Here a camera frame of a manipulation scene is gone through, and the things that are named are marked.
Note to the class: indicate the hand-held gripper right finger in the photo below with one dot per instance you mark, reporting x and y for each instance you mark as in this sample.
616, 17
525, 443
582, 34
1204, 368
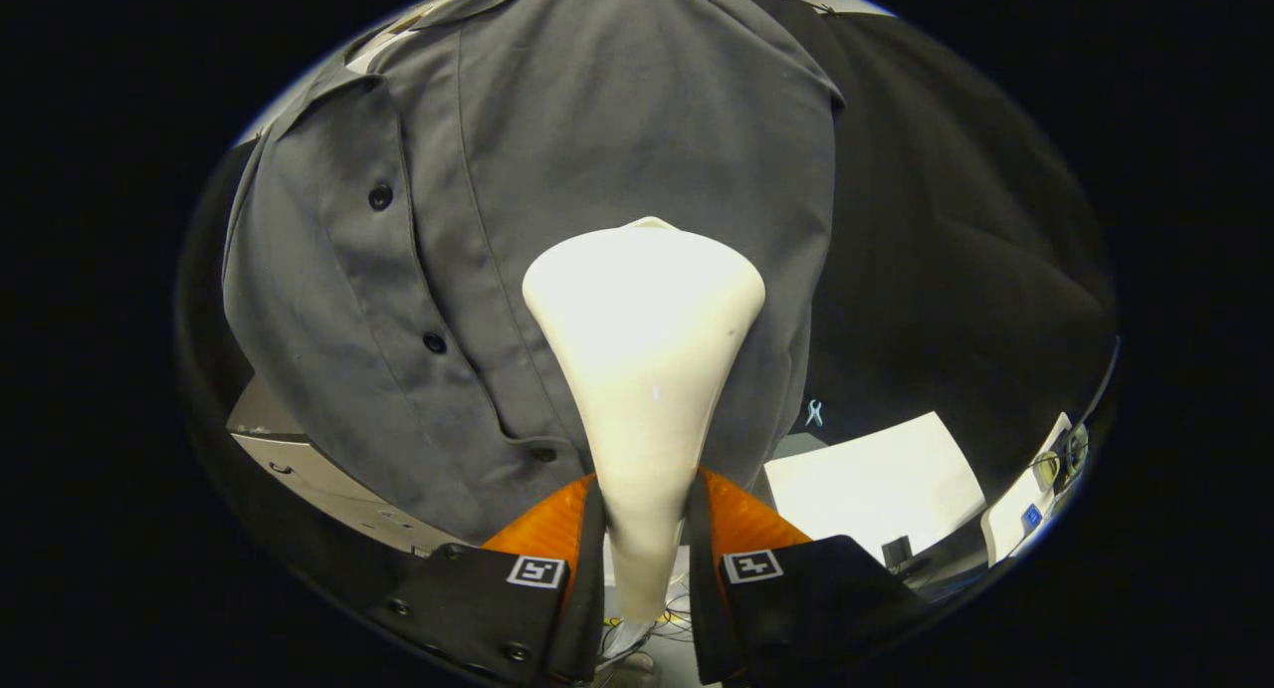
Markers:
703, 608

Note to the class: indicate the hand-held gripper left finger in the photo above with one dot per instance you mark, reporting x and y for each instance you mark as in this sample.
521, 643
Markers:
587, 608

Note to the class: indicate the white garment steamer head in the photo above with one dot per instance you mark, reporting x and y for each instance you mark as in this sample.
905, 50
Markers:
647, 369

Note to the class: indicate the grey button-up shirt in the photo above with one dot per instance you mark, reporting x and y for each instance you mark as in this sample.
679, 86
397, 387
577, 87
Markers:
597, 120

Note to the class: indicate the small black box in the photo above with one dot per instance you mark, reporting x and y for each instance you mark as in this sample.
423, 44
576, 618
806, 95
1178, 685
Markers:
896, 552

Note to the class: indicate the white side table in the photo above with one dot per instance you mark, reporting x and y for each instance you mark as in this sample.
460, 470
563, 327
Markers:
876, 479

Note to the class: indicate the light blue clip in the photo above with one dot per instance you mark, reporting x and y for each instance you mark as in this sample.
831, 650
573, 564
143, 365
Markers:
814, 412

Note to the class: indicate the grey drawer cabinet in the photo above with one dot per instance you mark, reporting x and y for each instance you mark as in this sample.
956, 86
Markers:
328, 484

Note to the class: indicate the blue card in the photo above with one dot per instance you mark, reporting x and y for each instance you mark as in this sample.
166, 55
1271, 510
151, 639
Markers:
1031, 516

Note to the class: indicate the green tape roll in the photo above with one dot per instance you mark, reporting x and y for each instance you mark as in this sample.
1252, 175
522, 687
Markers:
1035, 466

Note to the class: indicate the row of black clips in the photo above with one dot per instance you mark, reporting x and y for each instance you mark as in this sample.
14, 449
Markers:
822, 9

